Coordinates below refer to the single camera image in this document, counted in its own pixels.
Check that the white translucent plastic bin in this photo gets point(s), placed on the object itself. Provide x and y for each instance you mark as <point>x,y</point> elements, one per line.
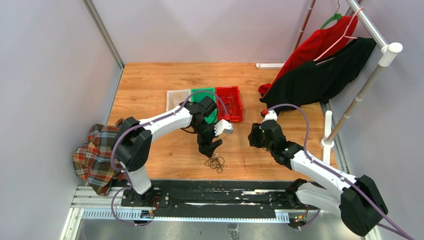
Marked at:
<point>175,97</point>

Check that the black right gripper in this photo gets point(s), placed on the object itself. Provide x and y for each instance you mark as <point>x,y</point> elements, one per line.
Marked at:
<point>253,137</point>

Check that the pink hanger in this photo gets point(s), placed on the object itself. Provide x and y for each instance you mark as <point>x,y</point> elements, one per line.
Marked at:
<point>344,35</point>

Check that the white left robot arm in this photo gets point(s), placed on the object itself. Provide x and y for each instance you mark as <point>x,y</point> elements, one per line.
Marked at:
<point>133,141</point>

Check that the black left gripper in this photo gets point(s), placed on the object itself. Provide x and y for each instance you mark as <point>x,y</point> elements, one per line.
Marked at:
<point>206,147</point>

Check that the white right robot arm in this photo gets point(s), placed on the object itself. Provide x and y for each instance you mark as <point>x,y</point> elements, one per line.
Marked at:
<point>355,200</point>

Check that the grey corner wall post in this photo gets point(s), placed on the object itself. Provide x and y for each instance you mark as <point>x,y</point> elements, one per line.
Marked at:
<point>97,20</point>

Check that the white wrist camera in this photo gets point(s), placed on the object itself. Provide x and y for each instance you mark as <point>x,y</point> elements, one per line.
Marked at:
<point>269,115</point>
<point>223,127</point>

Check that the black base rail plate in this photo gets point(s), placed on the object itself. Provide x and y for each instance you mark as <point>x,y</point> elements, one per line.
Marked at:
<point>216,199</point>

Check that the green plastic bin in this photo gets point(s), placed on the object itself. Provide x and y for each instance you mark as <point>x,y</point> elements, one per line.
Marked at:
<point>212,118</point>

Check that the black shirt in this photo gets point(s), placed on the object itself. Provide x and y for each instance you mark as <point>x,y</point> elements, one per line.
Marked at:
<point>313,82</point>

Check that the red plastic bin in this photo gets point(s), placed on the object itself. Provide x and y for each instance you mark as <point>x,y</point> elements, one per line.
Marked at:
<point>230,95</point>

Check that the red shirt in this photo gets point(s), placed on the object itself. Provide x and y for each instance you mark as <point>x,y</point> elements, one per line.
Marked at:
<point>311,49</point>

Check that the silver clothes rack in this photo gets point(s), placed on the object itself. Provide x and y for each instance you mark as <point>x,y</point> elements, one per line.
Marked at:
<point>372,132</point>

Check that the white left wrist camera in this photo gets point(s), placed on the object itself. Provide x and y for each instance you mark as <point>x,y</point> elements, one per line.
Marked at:
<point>223,127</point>

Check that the green hanger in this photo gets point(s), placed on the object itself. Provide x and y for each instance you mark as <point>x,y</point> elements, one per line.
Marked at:
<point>335,17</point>

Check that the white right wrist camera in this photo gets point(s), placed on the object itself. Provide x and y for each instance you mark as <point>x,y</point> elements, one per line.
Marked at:
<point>269,115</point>

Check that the plaid cloth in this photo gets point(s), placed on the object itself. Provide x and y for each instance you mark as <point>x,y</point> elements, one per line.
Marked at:
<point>92,159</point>

